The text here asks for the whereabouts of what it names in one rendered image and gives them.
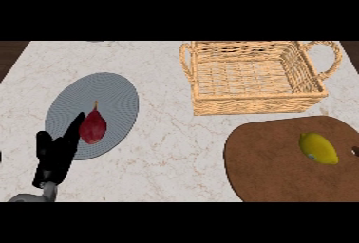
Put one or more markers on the yellow lemon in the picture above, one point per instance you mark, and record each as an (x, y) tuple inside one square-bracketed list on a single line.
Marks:
[(318, 148)]

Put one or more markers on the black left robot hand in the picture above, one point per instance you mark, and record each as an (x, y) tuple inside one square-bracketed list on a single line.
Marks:
[(55, 159)]

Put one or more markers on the brown wooden cutting board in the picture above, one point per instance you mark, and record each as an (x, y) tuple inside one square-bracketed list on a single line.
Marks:
[(290, 171)]

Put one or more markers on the grey round placemat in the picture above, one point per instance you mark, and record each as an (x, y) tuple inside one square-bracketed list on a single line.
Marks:
[(100, 95)]

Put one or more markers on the tan wicker basket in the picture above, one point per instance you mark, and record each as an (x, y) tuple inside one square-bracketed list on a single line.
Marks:
[(254, 79)]

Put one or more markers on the dark red pointed vegetable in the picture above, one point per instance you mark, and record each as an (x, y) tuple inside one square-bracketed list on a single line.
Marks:
[(95, 126)]

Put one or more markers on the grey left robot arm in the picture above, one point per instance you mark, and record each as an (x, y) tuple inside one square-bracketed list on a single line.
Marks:
[(38, 195)]

